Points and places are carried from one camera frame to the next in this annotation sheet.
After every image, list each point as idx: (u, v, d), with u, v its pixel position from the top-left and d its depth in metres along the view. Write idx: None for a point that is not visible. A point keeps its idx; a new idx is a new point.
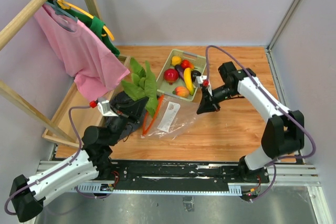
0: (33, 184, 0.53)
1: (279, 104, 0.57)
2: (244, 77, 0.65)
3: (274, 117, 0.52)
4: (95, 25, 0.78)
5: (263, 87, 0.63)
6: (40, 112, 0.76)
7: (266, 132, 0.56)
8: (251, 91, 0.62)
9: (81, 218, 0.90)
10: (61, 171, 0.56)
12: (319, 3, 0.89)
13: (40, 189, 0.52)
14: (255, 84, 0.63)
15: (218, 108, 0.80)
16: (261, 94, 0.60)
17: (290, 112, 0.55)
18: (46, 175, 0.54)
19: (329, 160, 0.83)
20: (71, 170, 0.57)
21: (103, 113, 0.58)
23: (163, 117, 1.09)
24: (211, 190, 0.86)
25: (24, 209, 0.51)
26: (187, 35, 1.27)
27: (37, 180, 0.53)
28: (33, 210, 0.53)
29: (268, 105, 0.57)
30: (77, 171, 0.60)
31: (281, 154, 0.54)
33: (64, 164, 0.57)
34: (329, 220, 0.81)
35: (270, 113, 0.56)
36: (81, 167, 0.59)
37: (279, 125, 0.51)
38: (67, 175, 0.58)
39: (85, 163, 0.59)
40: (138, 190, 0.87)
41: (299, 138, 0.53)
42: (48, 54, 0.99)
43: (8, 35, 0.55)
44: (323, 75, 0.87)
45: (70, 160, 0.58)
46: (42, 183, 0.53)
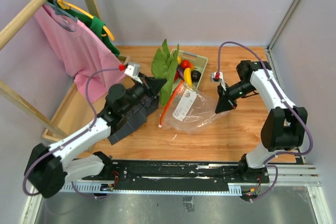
0: (58, 150, 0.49)
1: (285, 97, 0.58)
2: (259, 68, 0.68)
3: (277, 109, 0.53)
4: (95, 25, 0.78)
5: (275, 80, 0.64)
6: (40, 112, 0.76)
7: (266, 124, 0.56)
8: (262, 82, 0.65)
9: (81, 218, 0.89)
10: (82, 137, 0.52)
12: (319, 2, 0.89)
13: (64, 154, 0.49)
14: (268, 76, 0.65)
15: (234, 105, 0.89)
16: (270, 86, 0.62)
17: (294, 107, 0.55)
18: (67, 141, 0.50)
19: (329, 160, 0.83)
20: (91, 135, 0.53)
21: (132, 76, 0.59)
23: (179, 104, 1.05)
24: (212, 190, 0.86)
25: (48, 176, 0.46)
26: (187, 35, 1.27)
27: (60, 145, 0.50)
28: (58, 179, 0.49)
29: (274, 98, 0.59)
30: (97, 138, 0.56)
31: (275, 146, 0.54)
33: (84, 130, 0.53)
34: (329, 220, 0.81)
35: (274, 105, 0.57)
36: (101, 133, 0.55)
37: (280, 117, 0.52)
38: (89, 141, 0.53)
39: (105, 128, 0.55)
40: (138, 190, 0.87)
41: (298, 134, 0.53)
42: (48, 54, 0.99)
43: (8, 35, 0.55)
44: (323, 74, 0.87)
45: (89, 126, 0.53)
46: (66, 149, 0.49)
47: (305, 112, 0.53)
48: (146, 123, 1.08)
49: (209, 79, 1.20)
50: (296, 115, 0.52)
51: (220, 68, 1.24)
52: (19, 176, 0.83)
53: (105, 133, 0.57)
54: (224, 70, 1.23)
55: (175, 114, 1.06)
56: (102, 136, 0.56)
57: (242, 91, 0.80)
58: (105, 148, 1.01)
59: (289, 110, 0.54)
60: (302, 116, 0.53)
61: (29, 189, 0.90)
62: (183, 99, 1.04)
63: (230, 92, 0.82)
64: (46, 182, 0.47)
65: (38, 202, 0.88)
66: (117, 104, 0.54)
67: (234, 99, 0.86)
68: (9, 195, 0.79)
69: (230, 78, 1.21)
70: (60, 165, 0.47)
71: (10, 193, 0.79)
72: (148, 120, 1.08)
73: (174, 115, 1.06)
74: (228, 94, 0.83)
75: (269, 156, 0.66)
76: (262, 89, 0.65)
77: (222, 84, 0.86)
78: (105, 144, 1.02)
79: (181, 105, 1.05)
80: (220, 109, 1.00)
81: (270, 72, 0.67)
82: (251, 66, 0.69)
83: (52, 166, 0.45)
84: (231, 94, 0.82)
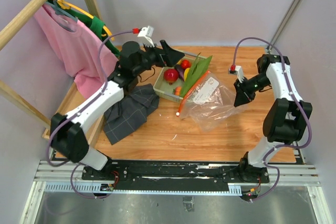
0: (75, 117, 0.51)
1: (294, 92, 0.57)
2: (276, 62, 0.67)
3: (284, 100, 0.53)
4: (95, 25, 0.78)
5: (290, 74, 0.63)
6: (40, 112, 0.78)
7: (270, 114, 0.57)
8: (276, 74, 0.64)
9: (81, 218, 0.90)
10: (97, 102, 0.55)
12: (320, 2, 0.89)
13: (83, 119, 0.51)
14: (283, 70, 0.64)
15: (250, 98, 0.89)
16: (282, 79, 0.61)
17: (300, 102, 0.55)
18: (83, 107, 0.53)
19: (329, 160, 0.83)
20: (105, 99, 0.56)
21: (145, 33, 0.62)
23: (202, 89, 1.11)
24: (211, 190, 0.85)
25: (72, 140, 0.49)
26: (186, 34, 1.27)
27: (77, 112, 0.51)
28: (80, 144, 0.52)
29: (283, 90, 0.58)
30: (110, 102, 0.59)
31: (273, 136, 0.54)
33: (98, 95, 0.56)
34: (329, 220, 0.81)
35: (281, 96, 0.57)
36: (114, 96, 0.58)
37: (285, 107, 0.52)
38: (104, 105, 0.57)
39: (117, 91, 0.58)
40: (138, 190, 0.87)
41: (299, 128, 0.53)
42: (48, 54, 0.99)
43: (8, 35, 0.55)
44: (323, 75, 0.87)
45: (101, 90, 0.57)
46: (84, 114, 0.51)
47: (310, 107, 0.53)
48: (146, 123, 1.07)
49: None
50: (301, 109, 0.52)
51: (220, 68, 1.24)
52: (20, 176, 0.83)
53: (119, 96, 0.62)
54: (224, 70, 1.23)
55: (196, 99, 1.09)
56: (116, 97, 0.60)
57: (258, 85, 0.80)
58: (105, 148, 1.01)
59: (295, 102, 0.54)
60: (307, 111, 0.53)
61: (29, 189, 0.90)
62: (206, 87, 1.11)
63: (246, 85, 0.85)
64: (71, 147, 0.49)
65: (38, 202, 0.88)
66: (130, 62, 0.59)
67: (251, 94, 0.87)
68: (9, 195, 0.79)
69: (230, 78, 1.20)
70: (81, 130, 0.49)
71: (10, 193, 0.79)
72: (148, 120, 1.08)
73: (193, 99, 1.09)
74: (244, 87, 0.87)
75: (269, 149, 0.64)
76: (274, 82, 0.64)
77: (239, 77, 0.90)
78: (105, 144, 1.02)
79: (203, 91, 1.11)
80: (237, 104, 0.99)
81: (286, 66, 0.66)
82: (269, 59, 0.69)
83: (73, 131, 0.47)
84: (247, 87, 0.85)
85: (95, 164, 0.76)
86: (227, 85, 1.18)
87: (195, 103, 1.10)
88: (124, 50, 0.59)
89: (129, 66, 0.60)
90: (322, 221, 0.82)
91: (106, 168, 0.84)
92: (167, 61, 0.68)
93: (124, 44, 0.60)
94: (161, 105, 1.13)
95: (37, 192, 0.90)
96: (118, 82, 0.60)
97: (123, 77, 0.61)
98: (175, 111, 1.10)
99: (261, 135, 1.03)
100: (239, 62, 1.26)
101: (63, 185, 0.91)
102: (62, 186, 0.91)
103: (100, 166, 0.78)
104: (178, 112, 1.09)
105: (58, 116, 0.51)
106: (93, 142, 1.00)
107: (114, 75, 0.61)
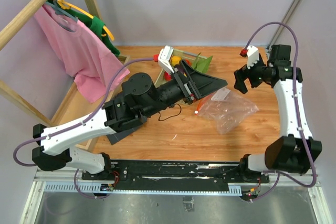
0: (45, 139, 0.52)
1: (303, 126, 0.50)
2: (287, 78, 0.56)
3: (290, 138, 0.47)
4: (95, 25, 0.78)
5: (300, 98, 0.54)
6: (39, 112, 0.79)
7: (272, 146, 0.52)
8: (284, 97, 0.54)
9: (81, 218, 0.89)
10: (72, 131, 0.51)
12: (321, 3, 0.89)
13: (49, 145, 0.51)
14: (294, 92, 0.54)
15: (252, 86, 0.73)
16: (291, 105, 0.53)
17: (309, 139, 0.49)
18: (56, 132, 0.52)
19: (330, 159, 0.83)
20: (82, 131, 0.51)
21: (160, 57, 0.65)
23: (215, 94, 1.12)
24: (212, 190, 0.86)
25: (37, 161, 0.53)
26: (187, 35, 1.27)
27: (48, 135, 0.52)
28: (50, 163, 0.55)
29: (291, 121, 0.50)
30: (94, 134, 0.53)
31: (276, 169, 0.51)
33: (78, 124, 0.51)
34: (329, 220, 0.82)
35: (288, 130, 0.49)
36: (95, 131, 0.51)
37: (289, 147, 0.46)
38: (82, 136, 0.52)
39: (99, 128, 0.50)
40: (138, 190, 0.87)
41: (304, 165, 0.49)
42: (48, 54, 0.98)
43: (8, 35, 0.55)
44: (323, 75, 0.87)
45: (83, 120, 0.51)
46: (52, 140, 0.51)
47: (319, 146, 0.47)
48: (147, 123, 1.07)
49: None
50: (307, 150, 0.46)
51: (220, 68, 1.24)
52: (19, 176, 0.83)
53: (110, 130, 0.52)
54: (224, 70, 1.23)
55: (213, 98, 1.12)
56: (106, 132, 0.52)
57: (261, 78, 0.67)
58: (105, 148, 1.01)
59: (303, 141, 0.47)
60: (316, 151, 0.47)
61: (29, 189, 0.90)
62: (219, 91, 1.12)
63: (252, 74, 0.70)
64: (38, 165, 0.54)
65: (38, 202, 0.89)
66: (133, 99, 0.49)
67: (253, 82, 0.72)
68: (9, 195, 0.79)
69: (230, 78, 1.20)
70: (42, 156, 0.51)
71: (10, 193, 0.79)
72: (148, 120, 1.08)
73: (211, 98, 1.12)
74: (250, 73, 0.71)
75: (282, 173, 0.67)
76: (281, 104, 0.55)
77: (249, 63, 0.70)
78: (105, 144, 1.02)
79: (218, 93, 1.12)
80: (239, 87, 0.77)
81: (298, 86, 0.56)
82: (277, 72, 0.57)
83: (37, 154, 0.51)
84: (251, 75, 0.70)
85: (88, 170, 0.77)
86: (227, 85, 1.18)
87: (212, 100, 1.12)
88: (128, 83, 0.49)
89: (132, 104, 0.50)
90: (322, 221, 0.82)
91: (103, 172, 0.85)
92: (195, 93, 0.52)
93: (136, 76, 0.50)
94: None
95: (37, 192, 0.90)
96: (115, 114, 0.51)
97: (121, 112, 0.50)
98: (193, 109, 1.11)
99: (261, 135, 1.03)
100: (239, 62, 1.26)
101: (63, 185, 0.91)
102: (62, 186, 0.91)
103: (93, 170, 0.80)
104: (197, 110, 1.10)
105: (38, 128, 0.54)
106: (93, 142, 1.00)
107: (113, 103, 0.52)
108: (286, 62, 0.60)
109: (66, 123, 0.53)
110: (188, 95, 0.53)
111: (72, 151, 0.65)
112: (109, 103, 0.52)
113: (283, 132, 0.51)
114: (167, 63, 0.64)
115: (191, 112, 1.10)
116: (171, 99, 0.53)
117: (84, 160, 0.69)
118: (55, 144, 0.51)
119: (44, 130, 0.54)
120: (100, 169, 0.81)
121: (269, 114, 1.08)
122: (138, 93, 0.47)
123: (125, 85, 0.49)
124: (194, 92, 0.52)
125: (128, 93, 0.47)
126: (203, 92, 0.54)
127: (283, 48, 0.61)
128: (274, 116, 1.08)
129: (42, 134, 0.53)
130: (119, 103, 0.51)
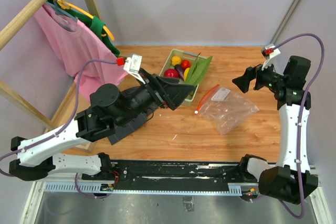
0: (21, 152, 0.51)
1: (302, 158, 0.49)
2: (293, 104, 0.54)
3: (285, 170, 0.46)
4: (95, 25, 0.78)
5: (305, 127, 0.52)
6: (39, 112, 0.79)
7: (269, 171, 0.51)
8: (287, 123, 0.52)
9: (81, 218, 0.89)
10: (46, 144, 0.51)
12: (321, 2, 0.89)
13: (24, 158, 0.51)
14: (298, 119, 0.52)
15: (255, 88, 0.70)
16: (293, 133, 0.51)
17: (304, 173, 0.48)
18: (31, 145, 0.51)
19: (330, 159, 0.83)
20: (56, 144, 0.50)
21: (129, 69, 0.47)
23: (215, 94, 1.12)
24: (211, 190, 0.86)
25: (16, 173, 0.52)
26: (187, 34, 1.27)
27: (23, 148, 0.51)
28: (30, 173, 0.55)
29: (289, 151, 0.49)
30: (70, 145, 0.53)
31: (269, 194, 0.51)
33: (51, 136, 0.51)
34: (329, 220, 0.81)
35: (285, 160, 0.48)
36: (69, 142, 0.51)
37: (283, 179, 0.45)
38: (57, 147, 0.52)
39: (72, 139, 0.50)
40: (138, 190, 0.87)
41: (296, 198, 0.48)
42: (48, 54, 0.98)
43: (8, 35, 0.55)
44: (323, 74, 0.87)
45: (56, 132, 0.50)
46: (28, 153, 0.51)
47: (315, 182, 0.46)
48: (147, 123, 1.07)
49: (208, 78, 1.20)
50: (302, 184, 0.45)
51: (220, 68, 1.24)
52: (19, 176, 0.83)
53: (84, 140, 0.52)
54: (224, 70, 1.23)
55: (213, 98, 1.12)
56: (80, 142, 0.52)
57: (271, 85, 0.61)
58: (105, 148, 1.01)
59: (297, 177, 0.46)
60: (312, 187, 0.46)
61: (29, 189, 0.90)
62: (219, 91, 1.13)
63: (263, 77, 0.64)
64: (18, 177, 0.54)
65: (38, 202, 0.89)
66: (103, 111, 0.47)
67: (259, 84, 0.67)
68: (9, 195, 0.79)
69: (230, 78, 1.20)
70: (18, 168, 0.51)
71: (10, 193, 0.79)
72: (148, 120, 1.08)
73: (211, 98, 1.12)
74: (260, 75, 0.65)
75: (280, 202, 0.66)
76: (283, 129, 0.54)
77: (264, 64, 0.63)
78: (105, 144, 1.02)
79: (217, 93, 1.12)
80: (239, 83, 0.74)
81: (304, 113, 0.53)
82: (286, 95, 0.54)
83: (13, 167, 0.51)
84: (263, 78, 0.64)
85: (86, 172, 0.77)
86: (227, 85, 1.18)
87: (212, 99, 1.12)
88: (96, 95, 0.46)
89: (101, 115, 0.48)
90: (322, 221, 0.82)
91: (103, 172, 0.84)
92: (167, 102, 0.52)
93: (102, 87, 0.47)
94: None
95: (37, 192, 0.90)
96: (87, 125, 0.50)
97: (93, 122, 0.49)
98: (193, 109, 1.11)
99: (261, 135, 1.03)
100: (239, 62, 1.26)
101: (63, 185, 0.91)
102: (62, 186, 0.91)
103: (92, 173, 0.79)
104: (197, 110, 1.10)
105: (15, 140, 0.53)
106: (93, 142, 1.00)
107: (85, 114, 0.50)
108: (300, 82, 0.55)
109: (42, 135, 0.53)
110: (161, 103, 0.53)
111: (56, 158, 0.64)
112: (82, 114, 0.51)
113: (280, 161, 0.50)
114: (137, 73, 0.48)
115: (191, 113, 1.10)
116: (143, 105, 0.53)
117: (72, 164, 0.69)
118: (31, 156, 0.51)
119: (20, 143, 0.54)
120: (98, 169, 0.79)
121: (269, 114, 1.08)
122: (104, 105, 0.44)
123: (92, 96, 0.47)
124: (167, 102, 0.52)
125: (95, 105, 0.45)
126: (176, 99, 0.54)
127: (301, 66, 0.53)
128: (274, 116, 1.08)
129: (19, 147, 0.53)
130: (91, 113, 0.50)
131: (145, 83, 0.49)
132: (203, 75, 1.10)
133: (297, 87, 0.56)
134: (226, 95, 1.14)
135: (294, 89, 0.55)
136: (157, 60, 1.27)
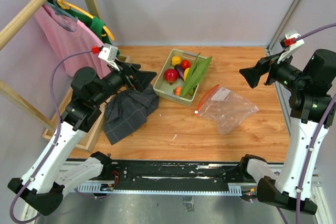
0: (31, 182, 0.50)
1: (305, 185, 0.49)
2: (308, 120, 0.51)
3: (281, 196, 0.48)
4: (95, 25, 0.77)
5: (316, 150, 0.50)
6: (39, 112, 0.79)
7: (267, 186, 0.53)
8: (297, 143, 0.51)
9: (80, 219, 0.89)
10: (51, 156, 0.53)
12: (321, 2, 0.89)
13: (39, 182, 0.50)
14: (310, 144, 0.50)
15: (266, 83, 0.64)
16: (301, 158, 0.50)
17: (303, 201, 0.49)
18: (37, 169, 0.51)
19: (331, 160, 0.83)
20: (60, 149, 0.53)
21: (107, 59, 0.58)
23: (216, 94, 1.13)
24: (211, 190, 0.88)
25: (35, 209, 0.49)
26: (187, 35, 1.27)
27: (31, 177, 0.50)
28: (50, 202, 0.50)
29: (292, 177, 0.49)
30: (72, 146, 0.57)
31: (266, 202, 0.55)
33: (51, 147, 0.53)
34: (329, 220, 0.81)
35: (286, 187, 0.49)
36: (71, 142, 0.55)
37: (280, 202, 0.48)
38: (63, 154, 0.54)
39: (72, 136, 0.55)
40: (138, 190, 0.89)
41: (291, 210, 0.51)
42: (48, 53, 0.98)
43: (8, 35, 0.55)
44: None
45: (54, 141, 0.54)
46: (39, 177, 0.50)
47: (313, 208, 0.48)
48: (147, 123, 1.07)
49: (209, 78, 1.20)
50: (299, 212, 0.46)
51: (220, 68, 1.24)
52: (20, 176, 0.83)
53: (82, 132, 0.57)
54: (224, 70, 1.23)
55: (213, 98, 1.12)
56: (79, 137, 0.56)
57: (288, 83, 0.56)
58: (105, 148, 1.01)
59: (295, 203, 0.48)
60: (309, 211, 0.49)
61: None
62: (219, 91, 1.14)
63: (278, 71, 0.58)
64: (40, 212, 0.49)
65: None
66: (87, 91, 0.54)
67: (272, 77, 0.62)
68: (9, 195, 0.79)
69: (230, 78, 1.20)
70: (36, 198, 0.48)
71: (10, 193, 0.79)
72: (148, 120, 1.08)
73: (211, 98, 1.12)
74: (275, 69, 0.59)
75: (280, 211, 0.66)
76: (292, 145, 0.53)
77: (281, 57, 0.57)
78: (105, 144, 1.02)
79: (218, 93, 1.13)
80: (248, 76, 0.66)
81: (320, 133, 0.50)
82: (304, 102, 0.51)
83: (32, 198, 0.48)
84: (278, 73, 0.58)
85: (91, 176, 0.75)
86: (227, 85, 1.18)
87: (212, 99, 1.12)
88: (76, 80, 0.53)
89: (86, 97, 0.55)
90: (322, 221, 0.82)
91: (106, 168, 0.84)
92: (136, 84, 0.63)
93: (77, 72, 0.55)
94: (162, 105, 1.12)
95: None
96: (76, 116, 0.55)
97: (79, 112, 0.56)
98: (193, 109, 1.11)
99: (261, 135, 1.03)
100: (239, 63, 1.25)
101: None
102: None
103: (95, 174, 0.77)
104: (197, 110, 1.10)
105: (14, 182, 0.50)
106: (93, 142, 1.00)
107: (68, 111, 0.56)
108: (324, 86, 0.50)
109: (40, 158, 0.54)
110: (130, 86, 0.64)
111: (59, 179, 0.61)
112: (65, 114, 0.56)
113: (280, 184, 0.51)
114: (113, 62, 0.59)
115: (191, 113, 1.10)
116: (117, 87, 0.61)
117: (77, 176, 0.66)
118: (44, 177, 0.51)
119: (22, 180, 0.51)
120: (98, 170, 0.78)
121: (269, 114, 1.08)
122: (90, 81, 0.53)
123: (73, 83, 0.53)
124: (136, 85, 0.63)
125: (82, 85, 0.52)
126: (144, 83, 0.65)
127: (327, 70, 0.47)
128: (274, 116, 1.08)
129: (22, 183, 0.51)
130: (73, 107, 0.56)
131: (119, 71, 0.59)
132: (203, 73, 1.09)
133: (318, 93, 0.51)
134: (226, 95, 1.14)
135: (315, 98, 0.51)
136: (157, 60, 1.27)
